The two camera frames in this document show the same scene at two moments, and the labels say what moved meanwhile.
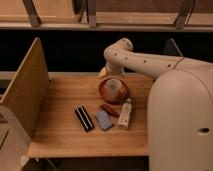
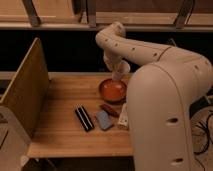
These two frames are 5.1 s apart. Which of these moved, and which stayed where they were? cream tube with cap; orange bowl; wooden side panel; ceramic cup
Moved: ceramic cup
Stayed: orange bowl; cream tube with cap; wooden side panel
